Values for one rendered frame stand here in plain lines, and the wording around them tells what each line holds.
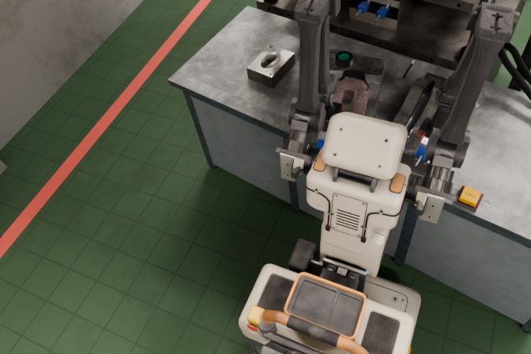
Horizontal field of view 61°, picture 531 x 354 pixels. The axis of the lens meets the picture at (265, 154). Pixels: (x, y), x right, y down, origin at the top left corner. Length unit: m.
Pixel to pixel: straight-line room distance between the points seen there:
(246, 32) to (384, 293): 1.50
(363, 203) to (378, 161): 0.14
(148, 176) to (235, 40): 1.09
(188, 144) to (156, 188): 0.38
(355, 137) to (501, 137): 0.97
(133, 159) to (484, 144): 2.15
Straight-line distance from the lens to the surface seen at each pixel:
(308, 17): 1.25
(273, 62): 2.28
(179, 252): 2.70
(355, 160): 1.26
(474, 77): 1.29
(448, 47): 2.48
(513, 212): 1.90
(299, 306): 1.50
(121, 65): 3.95
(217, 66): 2.39
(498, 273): 2.22
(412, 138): 1.89
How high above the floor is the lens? 2.32
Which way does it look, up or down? 52 degrees down
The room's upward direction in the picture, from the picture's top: 10 degrees counter-clockwise
